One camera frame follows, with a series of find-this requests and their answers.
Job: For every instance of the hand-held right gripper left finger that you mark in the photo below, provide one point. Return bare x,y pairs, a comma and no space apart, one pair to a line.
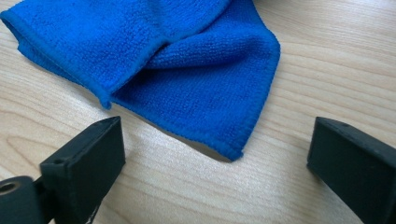
84,168

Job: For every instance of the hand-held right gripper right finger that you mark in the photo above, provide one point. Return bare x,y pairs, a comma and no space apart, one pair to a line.
355,168

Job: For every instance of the blue microfibre cloth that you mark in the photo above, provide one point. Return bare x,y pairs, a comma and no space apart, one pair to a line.
202,93

